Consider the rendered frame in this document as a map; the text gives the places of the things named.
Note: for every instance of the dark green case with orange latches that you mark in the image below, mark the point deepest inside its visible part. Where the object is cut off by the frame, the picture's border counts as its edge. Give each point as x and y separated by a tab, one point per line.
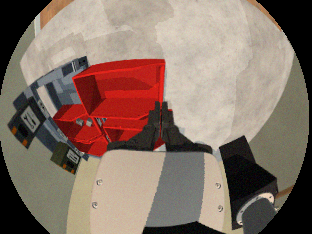
65	157

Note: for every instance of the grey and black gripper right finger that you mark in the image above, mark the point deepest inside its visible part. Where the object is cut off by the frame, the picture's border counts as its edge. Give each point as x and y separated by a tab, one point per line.
172	137

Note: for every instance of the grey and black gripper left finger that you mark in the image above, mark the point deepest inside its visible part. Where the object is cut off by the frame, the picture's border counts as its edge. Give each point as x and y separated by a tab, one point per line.
144	140

